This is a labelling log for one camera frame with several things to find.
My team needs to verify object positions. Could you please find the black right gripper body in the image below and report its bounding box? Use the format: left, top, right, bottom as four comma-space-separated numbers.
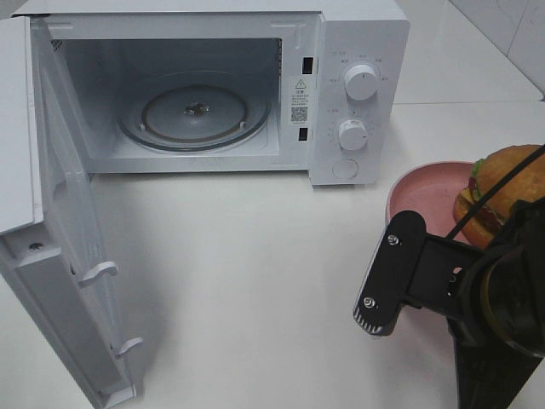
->
449, 199, 544, 408

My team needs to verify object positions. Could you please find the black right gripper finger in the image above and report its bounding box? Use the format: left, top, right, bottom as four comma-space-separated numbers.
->
353, 210, 484, 337

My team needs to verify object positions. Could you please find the pink round plate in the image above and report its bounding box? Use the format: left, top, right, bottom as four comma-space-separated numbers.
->
385, 161, 473, 237

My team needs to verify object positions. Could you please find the round white door button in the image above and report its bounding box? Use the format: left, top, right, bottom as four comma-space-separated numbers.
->
332, 158, 359, 179

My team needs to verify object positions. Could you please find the burger with lettuce and cheese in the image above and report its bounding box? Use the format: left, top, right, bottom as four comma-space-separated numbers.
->
453, 144, 545, 251

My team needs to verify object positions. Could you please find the lower white timer knob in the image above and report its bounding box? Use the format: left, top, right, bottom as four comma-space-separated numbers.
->
338, 119, 369, 151

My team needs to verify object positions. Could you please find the upper white power knob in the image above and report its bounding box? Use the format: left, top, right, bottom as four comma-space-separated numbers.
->
343, 63, 379, 101

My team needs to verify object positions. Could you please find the white microwave oven body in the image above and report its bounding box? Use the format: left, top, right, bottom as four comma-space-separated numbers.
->
9, 1, 410, 185

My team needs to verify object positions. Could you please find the white warning label sticker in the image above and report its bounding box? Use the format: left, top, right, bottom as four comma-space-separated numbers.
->
289, 76, 311, 125

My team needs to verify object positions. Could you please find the glass microwave turntable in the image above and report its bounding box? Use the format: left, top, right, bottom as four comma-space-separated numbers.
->
118, 71, 275, 153

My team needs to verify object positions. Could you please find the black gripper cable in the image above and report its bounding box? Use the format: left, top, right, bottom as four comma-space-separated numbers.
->
445, 143, 545, 240

